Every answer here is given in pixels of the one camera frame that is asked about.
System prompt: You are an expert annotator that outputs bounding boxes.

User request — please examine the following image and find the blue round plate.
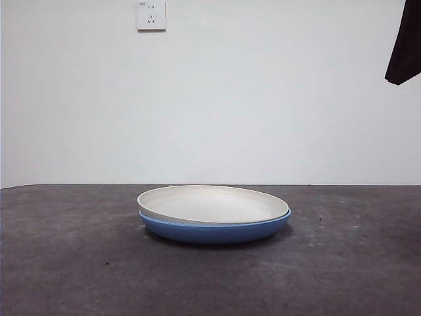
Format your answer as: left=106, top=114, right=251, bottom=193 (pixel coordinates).
left=138, top=209, right=293, bottom=245

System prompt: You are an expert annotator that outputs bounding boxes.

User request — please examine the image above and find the white wall socket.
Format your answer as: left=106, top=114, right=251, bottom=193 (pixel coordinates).
left=136, top=0, right=167, bottom=33

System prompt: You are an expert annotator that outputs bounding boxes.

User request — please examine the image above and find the white round plate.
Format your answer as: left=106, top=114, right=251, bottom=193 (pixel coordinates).
left=136, top=184, right=290, bottom=224

